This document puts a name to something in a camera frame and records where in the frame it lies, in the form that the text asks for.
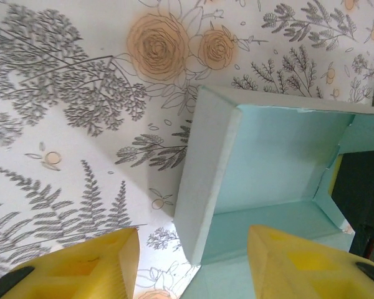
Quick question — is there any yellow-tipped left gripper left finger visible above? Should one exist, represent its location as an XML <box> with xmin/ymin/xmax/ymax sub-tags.
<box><xmin>0</xmin><ymin>227</ymin><xmax>141</xmax><ymax>299</ymax></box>

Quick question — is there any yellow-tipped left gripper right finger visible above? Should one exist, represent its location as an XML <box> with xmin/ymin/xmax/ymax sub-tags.
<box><xmin>247</xmin><ymin>224</ymin><xmax>374</xmax><ymax>299</ymax></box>

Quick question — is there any light blue paper box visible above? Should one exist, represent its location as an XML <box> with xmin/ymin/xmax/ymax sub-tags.
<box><xmin>173</xmin><ymin>85</ymin><xmax>374</xmax><ymax>299</ymax></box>

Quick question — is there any floral table cover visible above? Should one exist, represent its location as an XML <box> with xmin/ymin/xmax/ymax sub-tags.
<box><xmin>0</xmin><ymin>0</ymin><xmax>374</xmax><ymax>299</ymax></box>

